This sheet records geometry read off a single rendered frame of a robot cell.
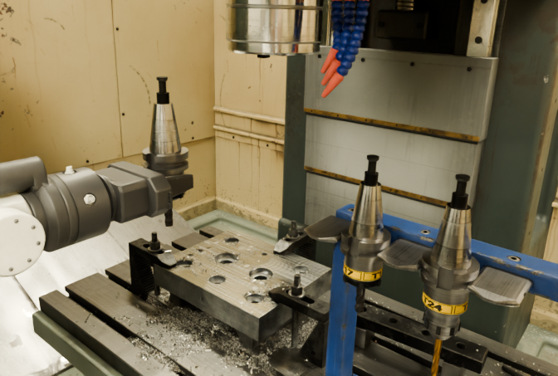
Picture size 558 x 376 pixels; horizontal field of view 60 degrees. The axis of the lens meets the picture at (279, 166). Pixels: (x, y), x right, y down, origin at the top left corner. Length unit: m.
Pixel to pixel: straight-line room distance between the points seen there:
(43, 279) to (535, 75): 1.37
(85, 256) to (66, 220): 1.07
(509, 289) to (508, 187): 0.63
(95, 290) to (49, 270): 0.46
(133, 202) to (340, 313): 0.35
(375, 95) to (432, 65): 0.16
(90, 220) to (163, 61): 1.41
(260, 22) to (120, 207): 0.34
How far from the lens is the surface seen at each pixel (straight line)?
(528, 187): 1.19
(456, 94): 1.14
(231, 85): 2.08
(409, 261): 0.60
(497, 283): 0.60
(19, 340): 1.47
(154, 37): 1.94
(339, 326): 0.78
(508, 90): 1.16
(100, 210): 0.61
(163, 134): 0.68
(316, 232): 0.65
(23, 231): 0.55
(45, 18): 1.72
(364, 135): 1.26
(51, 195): 0.59
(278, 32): 0.76
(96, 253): 1.67
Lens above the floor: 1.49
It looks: 17 degrees down
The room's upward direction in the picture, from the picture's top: 2 degrees clockwise
